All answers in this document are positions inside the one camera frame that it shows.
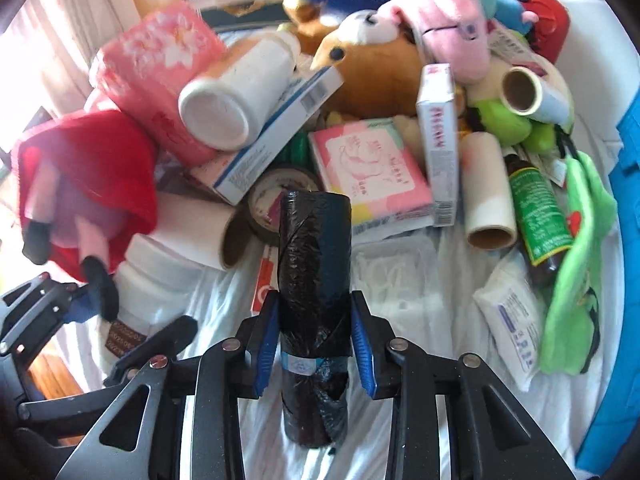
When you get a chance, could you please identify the blue and white box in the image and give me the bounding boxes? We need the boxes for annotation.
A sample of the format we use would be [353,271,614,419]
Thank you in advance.
[187,65,346,206]

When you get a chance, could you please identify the pink sanitary pad pack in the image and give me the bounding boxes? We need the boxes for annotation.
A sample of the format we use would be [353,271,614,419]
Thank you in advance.
[307,117,435,236]

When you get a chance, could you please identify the pink floral tissue pack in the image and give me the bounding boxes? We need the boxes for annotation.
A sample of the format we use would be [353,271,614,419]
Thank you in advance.
[90,2,228,166]

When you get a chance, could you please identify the white wet wipe packet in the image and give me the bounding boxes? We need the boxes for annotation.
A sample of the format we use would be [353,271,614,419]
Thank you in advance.
[472,250,546,392]

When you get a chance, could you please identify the dark green plastic object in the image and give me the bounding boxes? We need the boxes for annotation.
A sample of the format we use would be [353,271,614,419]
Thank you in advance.
[285,132,313,166]

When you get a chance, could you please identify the pink pig plush with glasses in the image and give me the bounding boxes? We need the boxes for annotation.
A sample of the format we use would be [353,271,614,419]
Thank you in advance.
[390,0,501,83]

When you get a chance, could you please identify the white and red barcode box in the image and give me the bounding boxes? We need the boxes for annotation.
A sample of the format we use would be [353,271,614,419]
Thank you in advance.
[487,25,546,81]

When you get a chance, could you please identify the dark bottle with green label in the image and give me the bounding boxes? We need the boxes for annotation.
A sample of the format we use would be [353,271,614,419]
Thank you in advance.
[502,152,573,288]

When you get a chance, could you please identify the small blue plush toy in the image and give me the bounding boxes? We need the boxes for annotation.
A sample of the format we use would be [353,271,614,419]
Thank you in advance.
[492,0,538,36]

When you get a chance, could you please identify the brown bear plush toy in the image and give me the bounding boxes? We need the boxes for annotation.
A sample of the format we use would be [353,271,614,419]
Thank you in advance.
[282,0,426,121]

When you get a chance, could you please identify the clear plastic packet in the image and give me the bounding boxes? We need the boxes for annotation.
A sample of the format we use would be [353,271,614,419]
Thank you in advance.
[352,235,476,346]

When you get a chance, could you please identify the white bottle with orange label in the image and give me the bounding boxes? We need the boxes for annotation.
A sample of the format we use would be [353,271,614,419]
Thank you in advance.
[178,27,302,152]

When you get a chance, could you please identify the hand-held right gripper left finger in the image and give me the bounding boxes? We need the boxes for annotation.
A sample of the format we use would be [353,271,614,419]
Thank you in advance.
[52,290,281,480]

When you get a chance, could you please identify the green vegetable plush toy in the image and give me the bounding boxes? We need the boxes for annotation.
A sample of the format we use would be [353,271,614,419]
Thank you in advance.
[540,152,618,376]

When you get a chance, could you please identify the blue plastic crate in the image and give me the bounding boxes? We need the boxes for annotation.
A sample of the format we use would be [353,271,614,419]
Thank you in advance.
[575,85,640,471]

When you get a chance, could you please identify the black garbage bag roll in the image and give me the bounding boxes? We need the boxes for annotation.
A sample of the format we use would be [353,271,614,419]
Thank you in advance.
[277,191,353,448]

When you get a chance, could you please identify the light curtain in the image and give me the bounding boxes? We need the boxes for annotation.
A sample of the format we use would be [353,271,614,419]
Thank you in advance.
[0,0,191,126]

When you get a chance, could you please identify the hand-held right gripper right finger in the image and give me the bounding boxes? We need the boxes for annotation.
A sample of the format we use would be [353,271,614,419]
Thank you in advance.
[350,290,581,480]

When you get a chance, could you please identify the white lint roller refill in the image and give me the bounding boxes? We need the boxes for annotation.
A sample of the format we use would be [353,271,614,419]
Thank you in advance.
[501,66,571,123]

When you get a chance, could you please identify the pig plush in red dress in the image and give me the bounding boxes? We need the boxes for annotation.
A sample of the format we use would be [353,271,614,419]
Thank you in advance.
[11,110,161,323]

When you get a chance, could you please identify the red and white card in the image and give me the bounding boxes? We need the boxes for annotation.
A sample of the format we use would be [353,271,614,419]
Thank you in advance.
[249,247,278,316]

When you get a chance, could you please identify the white plastic jar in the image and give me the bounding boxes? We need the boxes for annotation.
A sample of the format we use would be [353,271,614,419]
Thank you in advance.
[97,234,203,366]

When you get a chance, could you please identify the brown tape roll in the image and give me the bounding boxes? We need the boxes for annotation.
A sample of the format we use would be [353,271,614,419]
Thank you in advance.
[247,167,321,246]

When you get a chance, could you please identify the red toy suitcase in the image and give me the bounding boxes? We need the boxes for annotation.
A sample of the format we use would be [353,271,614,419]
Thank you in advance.
[480,0,571,63]

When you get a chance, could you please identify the white and pink medicine box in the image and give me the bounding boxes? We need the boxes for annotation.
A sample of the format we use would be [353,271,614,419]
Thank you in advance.
[416,62,460,228]

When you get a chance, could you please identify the green frog plush toy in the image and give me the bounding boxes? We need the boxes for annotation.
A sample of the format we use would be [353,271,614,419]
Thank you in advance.
[467,55,556,153]

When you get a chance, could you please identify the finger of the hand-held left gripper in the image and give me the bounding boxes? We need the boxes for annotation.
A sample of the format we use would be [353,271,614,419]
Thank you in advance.
[20,316,199,443]
[0,272,78,356]

